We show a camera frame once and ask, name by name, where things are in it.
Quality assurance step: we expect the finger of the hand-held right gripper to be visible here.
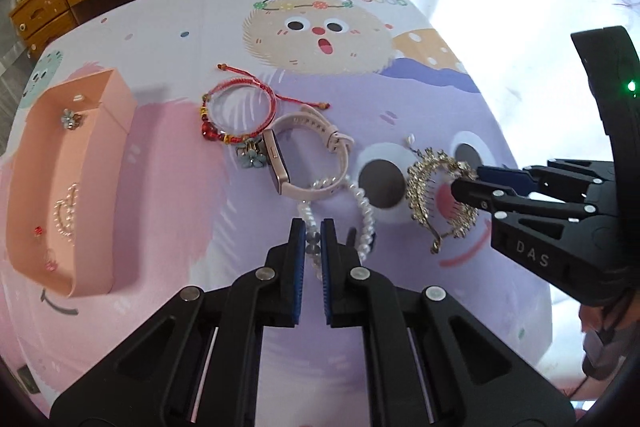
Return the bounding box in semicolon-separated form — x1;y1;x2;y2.
475;159;618;204
451;178;598;220

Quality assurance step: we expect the large pearl bracelet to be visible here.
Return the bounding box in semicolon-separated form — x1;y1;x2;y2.
297;176;377;280

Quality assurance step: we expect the red string bracelet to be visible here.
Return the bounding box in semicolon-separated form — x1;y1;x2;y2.
201;63;331;148

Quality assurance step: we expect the pink smart watch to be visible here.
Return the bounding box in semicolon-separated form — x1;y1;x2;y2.
262;103;353;200

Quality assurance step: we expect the cartoon printed tablecloth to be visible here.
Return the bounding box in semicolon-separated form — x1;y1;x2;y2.
0;0;556;408

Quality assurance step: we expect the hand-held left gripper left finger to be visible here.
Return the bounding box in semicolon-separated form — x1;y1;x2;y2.
50;218;307;427

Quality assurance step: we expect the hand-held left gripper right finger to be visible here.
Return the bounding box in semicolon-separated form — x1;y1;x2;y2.
320;218;576;427

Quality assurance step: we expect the person's right hand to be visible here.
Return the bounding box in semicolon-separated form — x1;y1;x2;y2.
579;302;628;380

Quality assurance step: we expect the gold leaf hair comb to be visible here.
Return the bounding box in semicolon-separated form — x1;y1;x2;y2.
406;148;480;255

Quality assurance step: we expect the small pearl bracelet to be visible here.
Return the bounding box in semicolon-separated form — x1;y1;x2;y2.
52;183;82;239

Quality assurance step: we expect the blue flower earring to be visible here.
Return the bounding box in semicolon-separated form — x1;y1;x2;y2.
59;108;83;131
236;144;266;169

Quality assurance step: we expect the pink plastic box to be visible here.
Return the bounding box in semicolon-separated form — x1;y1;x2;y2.
6;68;137;299

